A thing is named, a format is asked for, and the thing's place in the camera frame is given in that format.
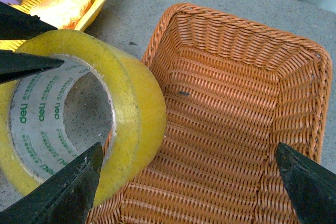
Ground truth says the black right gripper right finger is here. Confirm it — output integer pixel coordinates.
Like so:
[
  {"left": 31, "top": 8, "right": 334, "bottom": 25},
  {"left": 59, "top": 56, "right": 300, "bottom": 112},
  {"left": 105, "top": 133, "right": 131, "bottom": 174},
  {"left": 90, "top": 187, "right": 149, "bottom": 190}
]
[{"left": 275, "top": 143, "right": 335, "bottom": 223}]

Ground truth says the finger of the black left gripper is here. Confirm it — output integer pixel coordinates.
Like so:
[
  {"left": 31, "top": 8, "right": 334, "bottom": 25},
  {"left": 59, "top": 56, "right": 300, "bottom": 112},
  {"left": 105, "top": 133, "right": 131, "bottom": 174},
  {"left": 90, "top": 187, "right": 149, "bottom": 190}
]
[
  {"left": 1, "top": 49, "right": 64, "bottom": 84},
  {"left": 1, "top": 2, "right": 58, "bottom": 40}
]

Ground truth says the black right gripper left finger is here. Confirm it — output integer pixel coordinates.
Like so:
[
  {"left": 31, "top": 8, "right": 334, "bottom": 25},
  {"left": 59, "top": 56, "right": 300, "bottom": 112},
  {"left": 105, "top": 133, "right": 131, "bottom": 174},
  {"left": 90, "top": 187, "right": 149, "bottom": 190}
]
[{"left": 1, "top": 142, "right": 103, "bottom": 223}]

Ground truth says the yellow tape roll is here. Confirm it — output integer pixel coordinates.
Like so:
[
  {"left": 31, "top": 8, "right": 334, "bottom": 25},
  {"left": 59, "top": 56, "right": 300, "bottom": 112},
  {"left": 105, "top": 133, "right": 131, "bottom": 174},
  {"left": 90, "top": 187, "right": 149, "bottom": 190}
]
[{"left": 1, "top": 30, "right": 166, "bottom": 206}]

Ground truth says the brown wicker basket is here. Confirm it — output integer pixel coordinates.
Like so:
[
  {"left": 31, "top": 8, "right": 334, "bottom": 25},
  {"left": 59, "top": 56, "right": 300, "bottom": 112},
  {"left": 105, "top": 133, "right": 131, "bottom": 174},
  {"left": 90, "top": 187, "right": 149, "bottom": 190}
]
[{"left": 87, "top": 3, "right": 332, "bottom": 223}]

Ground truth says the toy bread loaf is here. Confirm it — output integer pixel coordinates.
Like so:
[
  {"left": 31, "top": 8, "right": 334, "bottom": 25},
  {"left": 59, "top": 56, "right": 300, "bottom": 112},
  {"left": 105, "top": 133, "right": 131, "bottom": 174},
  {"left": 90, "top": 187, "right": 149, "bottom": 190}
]
[{"left": 29, "top": 0, "right": 91, "bottom": 29}]

